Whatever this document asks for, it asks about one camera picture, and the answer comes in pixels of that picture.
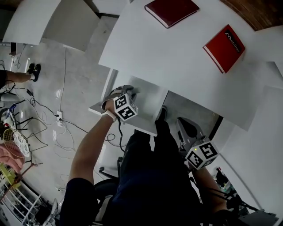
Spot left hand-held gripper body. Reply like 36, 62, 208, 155
113, 87, 138, 122

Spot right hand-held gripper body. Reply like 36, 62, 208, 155
179, 136, 219, 172

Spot white drawer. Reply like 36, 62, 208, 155
88, 68, 170, 135

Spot person's right forearm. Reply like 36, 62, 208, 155
193, 166, 228, 214

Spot person's left forearm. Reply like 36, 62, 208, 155
68, 114, 115, 186

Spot person's left hand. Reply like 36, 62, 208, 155
105, 98, 116, 113

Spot white wrist band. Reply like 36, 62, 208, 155
101, 109, 118, 123

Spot person's dark trousers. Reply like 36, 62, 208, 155
120, 119, 186, 170

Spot person's black shoe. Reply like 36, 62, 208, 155
156, 105, 168, 121

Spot person's navy shirt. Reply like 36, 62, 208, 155
59, 154, 222, 226

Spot white power strip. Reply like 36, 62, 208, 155
55, 111, 64, 127

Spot black office chair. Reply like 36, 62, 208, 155
94, 156, 125, 200

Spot grey metal box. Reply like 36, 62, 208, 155
237, 209, 279, 226

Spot bright red book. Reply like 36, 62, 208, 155
203, 24, 246, 74

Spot dark red book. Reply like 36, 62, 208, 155
144, 0, 200, 29

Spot white shelf hutch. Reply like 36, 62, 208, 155
243, 25, 283, 89

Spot small white desk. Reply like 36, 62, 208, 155
2, 0, 100, 53

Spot pink cloth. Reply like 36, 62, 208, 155
0, 143, 25, 172

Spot yellow green crate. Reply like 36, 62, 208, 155
0, 163, 21, 188

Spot white metal rack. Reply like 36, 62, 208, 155
0, 178, 42, 226

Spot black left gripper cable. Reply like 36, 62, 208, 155
116, 118, 127, 153

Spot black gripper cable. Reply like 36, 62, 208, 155
116, 118, 127, 153
189, 176, 260, 213

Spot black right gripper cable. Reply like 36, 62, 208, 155
189, 176, 260, 213

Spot black floor cable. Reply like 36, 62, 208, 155
0, 80, 124, 147

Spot straight white floor cable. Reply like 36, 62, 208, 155
59, 47, 67, 112

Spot looped white floor cable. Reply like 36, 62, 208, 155
41, 122, 76, 160

